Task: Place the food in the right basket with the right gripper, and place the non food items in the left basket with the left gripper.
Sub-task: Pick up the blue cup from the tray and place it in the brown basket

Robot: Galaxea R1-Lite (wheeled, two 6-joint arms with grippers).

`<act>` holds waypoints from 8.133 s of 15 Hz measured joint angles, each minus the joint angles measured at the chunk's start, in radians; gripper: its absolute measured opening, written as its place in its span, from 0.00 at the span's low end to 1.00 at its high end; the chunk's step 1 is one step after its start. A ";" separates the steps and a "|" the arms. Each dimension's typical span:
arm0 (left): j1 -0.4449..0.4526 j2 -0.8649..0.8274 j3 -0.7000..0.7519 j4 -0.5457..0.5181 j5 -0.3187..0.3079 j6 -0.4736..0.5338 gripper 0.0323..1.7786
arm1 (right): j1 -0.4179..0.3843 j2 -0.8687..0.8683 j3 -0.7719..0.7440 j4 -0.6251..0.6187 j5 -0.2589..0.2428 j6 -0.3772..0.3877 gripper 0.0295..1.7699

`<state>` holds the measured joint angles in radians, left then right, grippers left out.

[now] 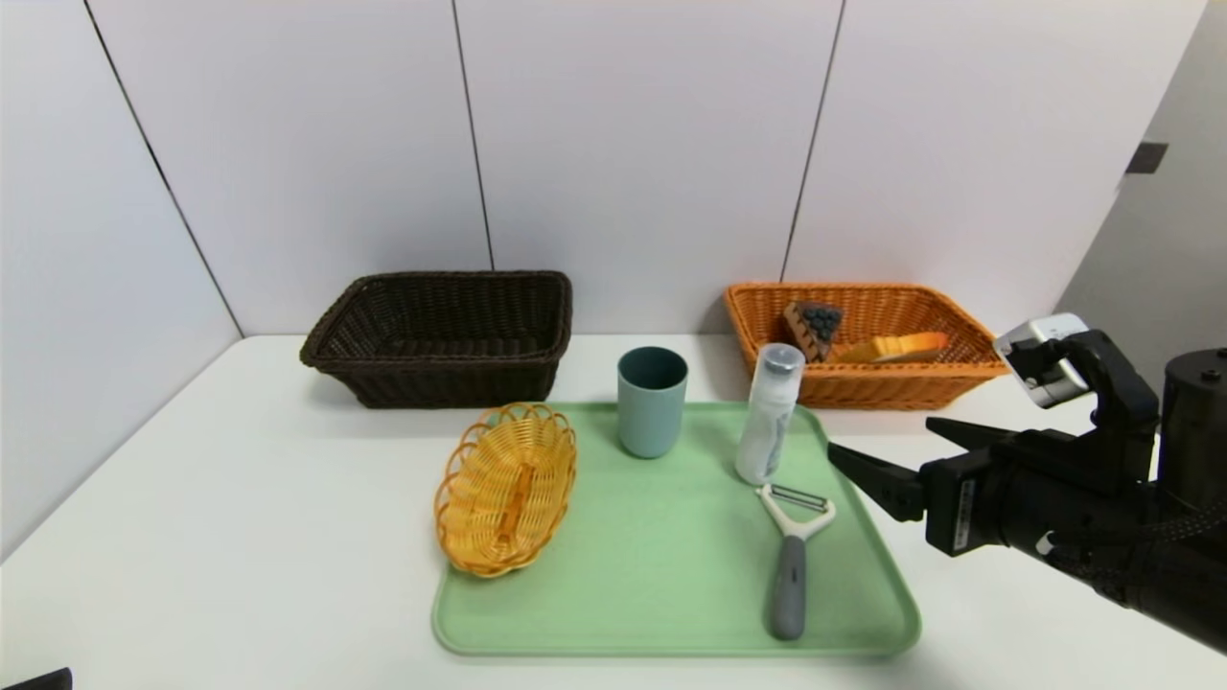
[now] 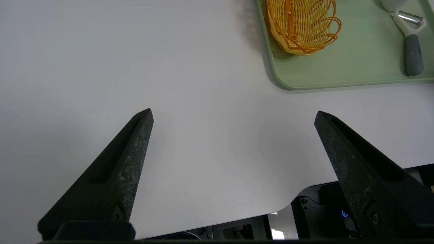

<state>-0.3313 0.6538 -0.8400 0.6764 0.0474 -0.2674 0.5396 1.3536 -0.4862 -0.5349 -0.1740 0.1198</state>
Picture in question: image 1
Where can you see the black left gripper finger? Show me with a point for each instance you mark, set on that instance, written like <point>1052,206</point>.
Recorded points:
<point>43,682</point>

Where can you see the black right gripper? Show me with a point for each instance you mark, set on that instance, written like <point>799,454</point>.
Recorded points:
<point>961,501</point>

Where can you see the white bread slice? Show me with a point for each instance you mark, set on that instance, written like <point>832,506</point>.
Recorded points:
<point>906,347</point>

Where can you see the chocolate blueberry cake slice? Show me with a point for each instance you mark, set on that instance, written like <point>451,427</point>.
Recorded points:
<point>815,326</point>

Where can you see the teal plastic cup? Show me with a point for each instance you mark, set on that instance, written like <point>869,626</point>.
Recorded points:
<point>652,422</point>

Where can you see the orange wicker basket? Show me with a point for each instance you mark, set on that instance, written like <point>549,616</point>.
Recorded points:
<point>891,388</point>

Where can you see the small yellow wicker basket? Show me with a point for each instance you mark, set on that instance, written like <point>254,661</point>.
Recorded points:
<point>503,489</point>

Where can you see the dark brown wicker basket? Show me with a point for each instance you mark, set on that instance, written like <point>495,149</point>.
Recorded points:
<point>383,383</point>

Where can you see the white bottle grey cap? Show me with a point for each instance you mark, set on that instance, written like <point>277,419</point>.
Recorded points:
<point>764,431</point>

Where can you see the green plastic tray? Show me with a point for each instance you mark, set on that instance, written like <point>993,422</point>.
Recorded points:
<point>671,556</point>

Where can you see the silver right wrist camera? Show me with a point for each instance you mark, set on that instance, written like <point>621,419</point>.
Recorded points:
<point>1050,383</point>

